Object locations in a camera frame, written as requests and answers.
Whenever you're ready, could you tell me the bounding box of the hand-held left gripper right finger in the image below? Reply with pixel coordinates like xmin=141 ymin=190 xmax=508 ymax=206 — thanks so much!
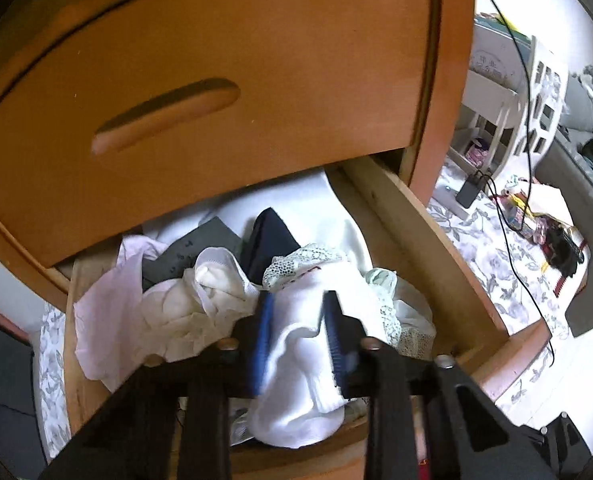
xmin=319 ymin=289 xmax=559 ymax=480

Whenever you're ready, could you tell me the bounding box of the white sock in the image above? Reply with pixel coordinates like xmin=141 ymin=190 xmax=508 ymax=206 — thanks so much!
xmin=246 ymin=272 xmax=402 ymax=448

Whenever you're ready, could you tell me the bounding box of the grey charger adapter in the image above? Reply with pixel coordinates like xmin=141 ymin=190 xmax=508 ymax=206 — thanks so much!
xmin=455 ymin=170 xmax=492 ymax=208

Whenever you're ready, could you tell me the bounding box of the black pouch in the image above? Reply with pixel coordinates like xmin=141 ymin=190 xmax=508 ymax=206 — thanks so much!
xmin=546 ymin=227 xmax=586 ymax=281

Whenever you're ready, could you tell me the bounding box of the black cable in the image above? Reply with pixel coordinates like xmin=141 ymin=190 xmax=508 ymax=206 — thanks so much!
xmin=475 ymin=0 xmax=557 ymax=368

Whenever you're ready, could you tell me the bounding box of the white printed storage box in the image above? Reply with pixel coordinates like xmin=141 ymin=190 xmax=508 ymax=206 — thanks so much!
xmin=469 ymin=14 xmax=537 ymax=93

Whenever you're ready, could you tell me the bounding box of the grey printed cloth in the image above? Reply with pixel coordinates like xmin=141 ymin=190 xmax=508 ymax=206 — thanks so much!
xmin=141 ymin=216 xmax=242 ymax=291

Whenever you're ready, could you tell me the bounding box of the grey floral bed sheet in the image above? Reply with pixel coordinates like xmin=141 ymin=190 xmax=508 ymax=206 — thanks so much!
xmin=35 ymin=162 xmax=591 ymax=461

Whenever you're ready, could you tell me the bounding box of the pink garment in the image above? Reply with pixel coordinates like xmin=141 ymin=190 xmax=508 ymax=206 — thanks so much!
xmin=74 ymin=235 xmax=167 ymax=393

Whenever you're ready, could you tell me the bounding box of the wooden nightstand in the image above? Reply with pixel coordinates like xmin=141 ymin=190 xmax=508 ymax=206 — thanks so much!
xmin=0 ymin=0 xmax=477 ymax=321

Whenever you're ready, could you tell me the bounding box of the mint lace garment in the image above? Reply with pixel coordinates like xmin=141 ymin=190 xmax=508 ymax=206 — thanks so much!
xmin=262 ymin=242 xmax=437 ymax=361

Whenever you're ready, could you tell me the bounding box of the wooden drawer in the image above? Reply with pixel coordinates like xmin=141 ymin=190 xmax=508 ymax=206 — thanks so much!
xmin=66 ymin=152 xmax=556 ymax=480
xmin=0 ymin=0 xmax=439 ymax=268

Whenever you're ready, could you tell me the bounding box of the pile of snack packets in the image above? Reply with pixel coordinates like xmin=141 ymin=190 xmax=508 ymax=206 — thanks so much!
xmin=493 ymin=175 xmax=589 ymax=301

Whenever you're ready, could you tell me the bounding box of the small white shelf unit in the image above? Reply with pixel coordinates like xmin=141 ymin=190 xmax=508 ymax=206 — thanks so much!
xmin=449 ymin=67 xmax=527 ymax=181

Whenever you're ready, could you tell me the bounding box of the grey sofa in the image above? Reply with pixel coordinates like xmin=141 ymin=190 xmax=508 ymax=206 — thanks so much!
xmin=533 ymin=57 xmax=593 ymax=201

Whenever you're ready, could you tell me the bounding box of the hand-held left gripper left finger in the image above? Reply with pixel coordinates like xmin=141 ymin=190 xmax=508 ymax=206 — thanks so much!
xmin=39 ymin=290 xmax=277 ymax=480

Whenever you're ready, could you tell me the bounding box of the white cutout plastic crate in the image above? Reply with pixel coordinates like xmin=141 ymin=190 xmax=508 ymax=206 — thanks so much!
xmin=511 ymin=37 xmax=569 ymax=158

